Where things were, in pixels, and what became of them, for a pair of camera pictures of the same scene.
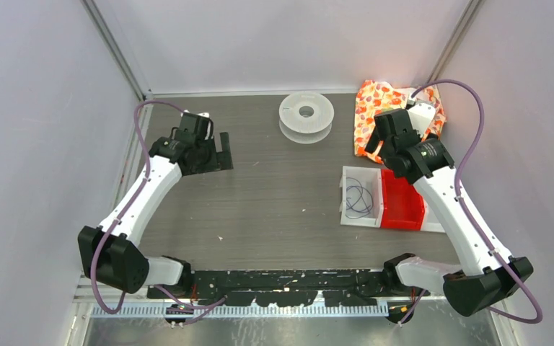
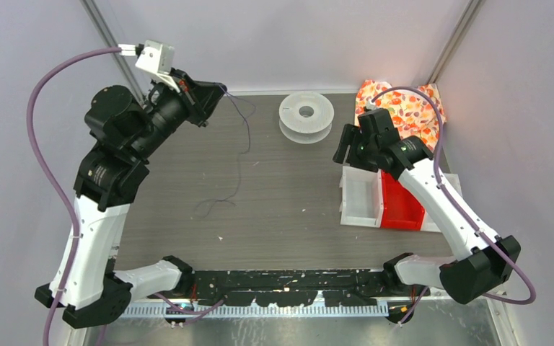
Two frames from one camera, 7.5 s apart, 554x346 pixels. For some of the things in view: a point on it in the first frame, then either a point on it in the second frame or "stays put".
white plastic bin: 362,197 stays put
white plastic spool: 306,117 stays put
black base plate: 282,287 stays put
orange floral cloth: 375,97 stays put
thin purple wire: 359,200 → 236,99
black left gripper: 219,161 → 198,97
